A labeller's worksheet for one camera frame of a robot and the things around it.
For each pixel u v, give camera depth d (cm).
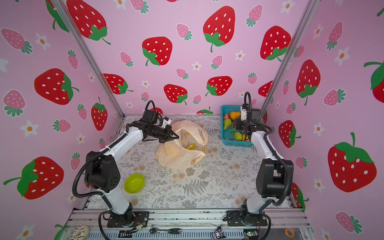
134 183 83
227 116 115
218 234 68
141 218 74
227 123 110
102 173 47
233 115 112
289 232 70
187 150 79
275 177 46
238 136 101
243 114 80
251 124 70
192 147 94
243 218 67
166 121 83
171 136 79
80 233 69
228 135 107
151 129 70
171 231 70
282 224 73
